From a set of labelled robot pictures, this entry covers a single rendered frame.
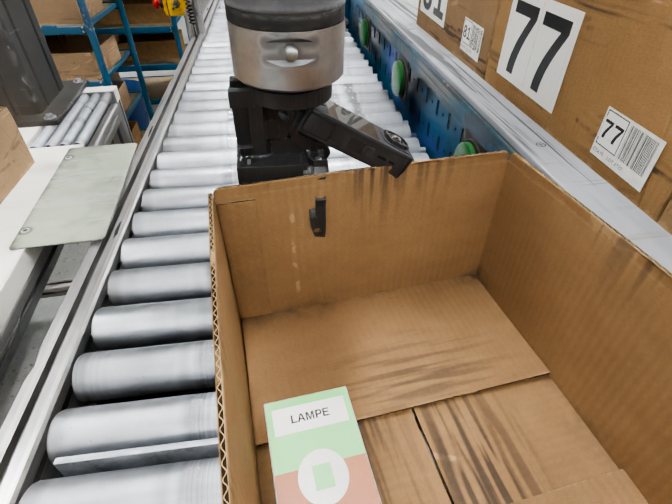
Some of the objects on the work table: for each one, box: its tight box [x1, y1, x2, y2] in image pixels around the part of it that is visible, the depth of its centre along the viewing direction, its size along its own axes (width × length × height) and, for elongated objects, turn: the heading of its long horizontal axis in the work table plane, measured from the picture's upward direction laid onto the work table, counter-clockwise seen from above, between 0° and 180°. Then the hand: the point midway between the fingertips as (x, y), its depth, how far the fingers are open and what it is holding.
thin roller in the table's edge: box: [44, 94, 90, 147], centre depth 92 cm, size 2×28×2 cm, turn 11°
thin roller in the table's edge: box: [59, 93, 101, 146], centre depth 92 cm, size 2×28×2 cm, turn 11°
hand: (316, 254), depth 49 cm, fingers closed
